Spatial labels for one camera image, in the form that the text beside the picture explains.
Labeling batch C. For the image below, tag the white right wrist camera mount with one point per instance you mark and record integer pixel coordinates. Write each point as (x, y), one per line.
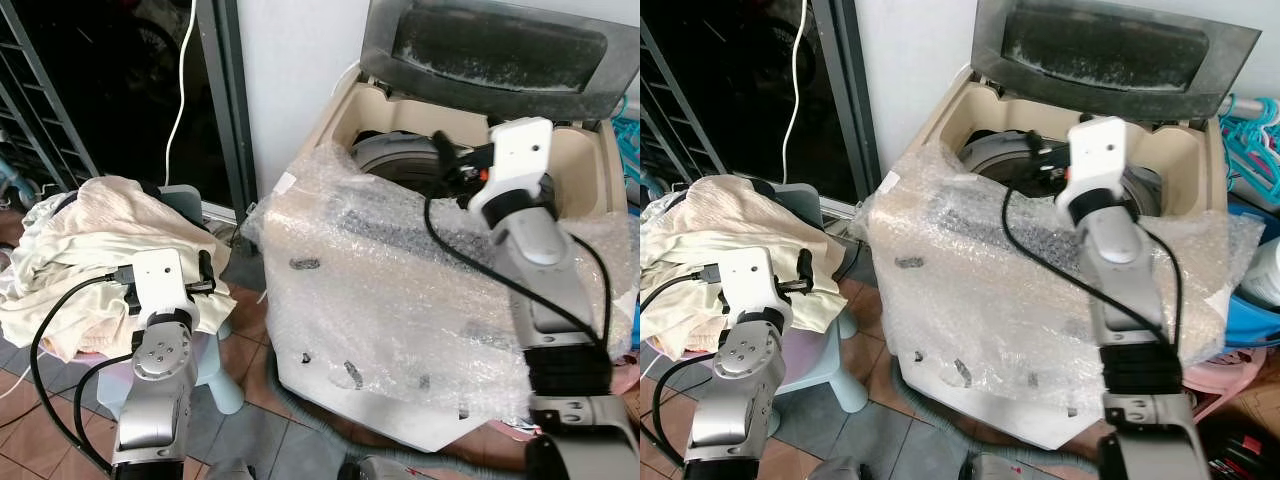
(1098, 155)
(520, 160)

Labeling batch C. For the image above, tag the pale blue plastic stool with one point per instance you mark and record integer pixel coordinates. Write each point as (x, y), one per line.
(218, 370)
(838, 365)

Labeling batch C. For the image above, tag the dark metal window grille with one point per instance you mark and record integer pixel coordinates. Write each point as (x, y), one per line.
(45, 100)
(675, 100)

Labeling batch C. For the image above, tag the grey washer drum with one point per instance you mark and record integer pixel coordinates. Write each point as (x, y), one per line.
(1000, 155)
(395, 158)

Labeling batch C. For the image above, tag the grey left robot foot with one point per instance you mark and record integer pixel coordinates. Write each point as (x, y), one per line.
(842, 470)

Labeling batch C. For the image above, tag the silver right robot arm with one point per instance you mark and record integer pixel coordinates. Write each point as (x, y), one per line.
(545, 290)
(1125, 290)

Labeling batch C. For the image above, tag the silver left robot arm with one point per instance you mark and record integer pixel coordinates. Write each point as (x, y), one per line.
(150, 400)
(725, 400)

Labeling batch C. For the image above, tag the beige top-load washing machine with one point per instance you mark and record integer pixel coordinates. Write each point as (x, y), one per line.
(590, 165)
(1195, 160)

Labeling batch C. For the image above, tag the blue plastic bucket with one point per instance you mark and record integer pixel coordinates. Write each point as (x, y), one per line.
(1255, 310)

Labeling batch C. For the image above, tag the grey right robot foot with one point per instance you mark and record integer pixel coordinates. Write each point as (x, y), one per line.
(1000, 468)
(372, 469)

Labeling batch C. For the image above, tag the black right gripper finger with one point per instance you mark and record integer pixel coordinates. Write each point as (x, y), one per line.
(1033, 146)
(456, 182)
(445, 145)
(1042, 176)

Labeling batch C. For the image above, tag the grey robot foot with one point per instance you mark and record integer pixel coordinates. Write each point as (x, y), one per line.
(842, 470)
(1000, 468)
(372, 469)

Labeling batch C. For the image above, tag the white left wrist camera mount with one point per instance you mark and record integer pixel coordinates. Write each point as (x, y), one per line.
(748, 275)
(160, 275)

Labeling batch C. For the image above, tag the teal clothes hangers bunch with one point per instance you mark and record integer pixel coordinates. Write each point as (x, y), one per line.
(1250, 140)
(628, 140)

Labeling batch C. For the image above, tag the pink plastic basin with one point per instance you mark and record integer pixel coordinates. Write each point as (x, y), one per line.
(625, 375)
(1235, 380)

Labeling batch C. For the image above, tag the dark grey washer lid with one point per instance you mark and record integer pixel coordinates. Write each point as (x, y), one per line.
(1110, 45)
(500, 50)

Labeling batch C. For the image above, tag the clear bubble wrap sheet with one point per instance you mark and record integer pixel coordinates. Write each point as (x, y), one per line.
(380, 280)
(990, 280)

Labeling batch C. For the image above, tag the dark grey door frame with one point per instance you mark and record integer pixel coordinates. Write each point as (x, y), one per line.
(845, 100)
(225, 100)

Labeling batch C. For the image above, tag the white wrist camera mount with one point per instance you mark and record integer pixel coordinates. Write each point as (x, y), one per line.
(748, 275)
(520, 160)
(1098, 155)
(160, 275)

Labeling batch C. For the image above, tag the cream clothes pile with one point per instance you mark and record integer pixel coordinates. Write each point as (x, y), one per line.
(90, 240)
(690, 235)

